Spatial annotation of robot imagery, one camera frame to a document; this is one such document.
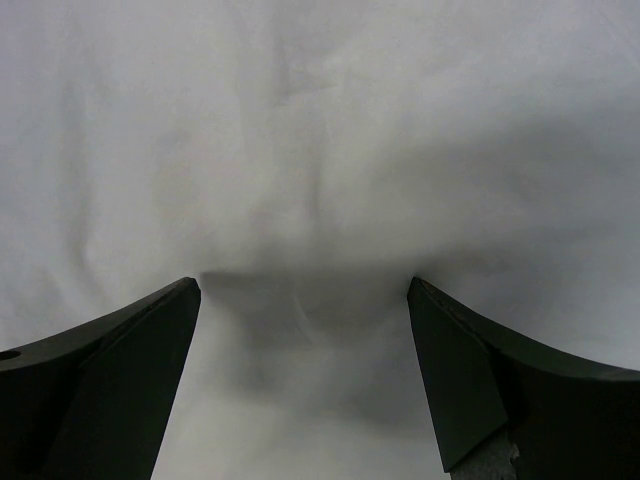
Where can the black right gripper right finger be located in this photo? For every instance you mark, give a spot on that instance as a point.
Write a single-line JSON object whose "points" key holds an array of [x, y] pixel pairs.
{"points": [[505, 406]]}

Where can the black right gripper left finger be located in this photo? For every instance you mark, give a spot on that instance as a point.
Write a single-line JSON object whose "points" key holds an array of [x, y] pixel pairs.
{"points": [[93, 402]]}

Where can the white t-shirt green trim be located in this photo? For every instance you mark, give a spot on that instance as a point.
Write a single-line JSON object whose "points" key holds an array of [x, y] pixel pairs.
{"points": [[304, 160]]}

